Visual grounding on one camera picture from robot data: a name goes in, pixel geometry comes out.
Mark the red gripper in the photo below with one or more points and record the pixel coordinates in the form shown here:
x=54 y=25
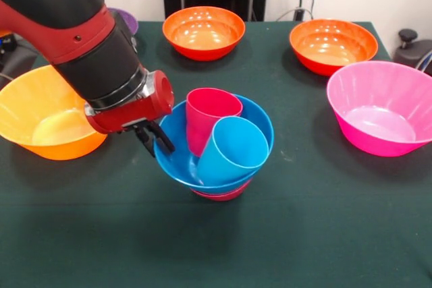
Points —
x=135 y=114

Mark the opaque blue plastic bowl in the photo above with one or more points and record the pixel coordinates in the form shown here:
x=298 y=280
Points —
x=172 y=166

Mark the red plastic cup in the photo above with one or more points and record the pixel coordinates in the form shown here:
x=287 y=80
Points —
x=202 y=116

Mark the blue plastic cup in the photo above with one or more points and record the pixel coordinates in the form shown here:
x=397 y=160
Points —
x=233 y=146

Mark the small red plastic bowl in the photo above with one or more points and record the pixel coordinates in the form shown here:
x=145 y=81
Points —
x=219 y=197

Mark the orange plastic bowl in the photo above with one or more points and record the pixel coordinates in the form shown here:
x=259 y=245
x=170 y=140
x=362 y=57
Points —
x=337 y=42
x=185 y=47

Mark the large pink plastic bowl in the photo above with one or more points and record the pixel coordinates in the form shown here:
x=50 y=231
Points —
x=378 y=99

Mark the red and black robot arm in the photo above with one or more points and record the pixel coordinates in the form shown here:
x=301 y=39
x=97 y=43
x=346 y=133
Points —
x=67 y=31

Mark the purple plastic bowl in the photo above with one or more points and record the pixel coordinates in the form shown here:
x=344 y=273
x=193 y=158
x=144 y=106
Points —
x=130 y=21

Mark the large yellow-orange plastic bowl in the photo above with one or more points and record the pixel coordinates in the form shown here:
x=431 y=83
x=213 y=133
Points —
x=20 y=109

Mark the black equipment box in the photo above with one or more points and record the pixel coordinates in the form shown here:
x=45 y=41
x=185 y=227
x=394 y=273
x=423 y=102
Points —
x=5 y=47

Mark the black power adapter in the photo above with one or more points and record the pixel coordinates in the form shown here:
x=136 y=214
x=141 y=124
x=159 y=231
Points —
x=298 y=14

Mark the dark green tablecloth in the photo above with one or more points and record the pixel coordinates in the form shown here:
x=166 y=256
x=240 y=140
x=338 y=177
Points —
x=337 y=234

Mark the black round equipment with knob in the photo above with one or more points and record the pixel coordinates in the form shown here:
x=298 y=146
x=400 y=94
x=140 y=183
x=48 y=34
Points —
x=410 y=55

